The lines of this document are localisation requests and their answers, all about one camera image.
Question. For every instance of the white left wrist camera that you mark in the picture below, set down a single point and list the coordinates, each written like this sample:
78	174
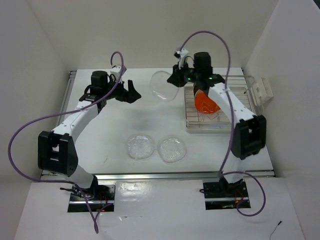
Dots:
117	72

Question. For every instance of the metal wire dish rack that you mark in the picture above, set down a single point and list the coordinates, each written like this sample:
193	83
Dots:
196	121

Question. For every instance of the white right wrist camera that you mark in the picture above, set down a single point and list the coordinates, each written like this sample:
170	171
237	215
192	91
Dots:
181	54

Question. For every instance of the orange plate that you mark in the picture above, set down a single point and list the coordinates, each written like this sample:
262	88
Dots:
204	104

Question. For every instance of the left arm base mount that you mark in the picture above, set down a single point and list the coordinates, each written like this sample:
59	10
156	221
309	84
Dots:
104	201

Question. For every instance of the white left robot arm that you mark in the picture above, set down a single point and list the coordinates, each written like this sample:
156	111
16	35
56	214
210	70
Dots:
56	148

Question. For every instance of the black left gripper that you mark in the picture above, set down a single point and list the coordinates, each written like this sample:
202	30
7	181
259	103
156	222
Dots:
129	96

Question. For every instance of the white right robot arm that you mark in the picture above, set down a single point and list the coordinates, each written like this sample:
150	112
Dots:
248	130

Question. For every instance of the clear glass plate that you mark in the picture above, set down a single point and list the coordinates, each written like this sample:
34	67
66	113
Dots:
171	149
140	146
160	88

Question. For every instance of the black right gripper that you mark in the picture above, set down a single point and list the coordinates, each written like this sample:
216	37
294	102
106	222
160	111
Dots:
176	78

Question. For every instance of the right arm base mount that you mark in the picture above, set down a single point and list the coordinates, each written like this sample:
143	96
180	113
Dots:
216	199

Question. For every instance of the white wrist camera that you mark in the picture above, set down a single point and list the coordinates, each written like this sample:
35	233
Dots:
181	54
117	72

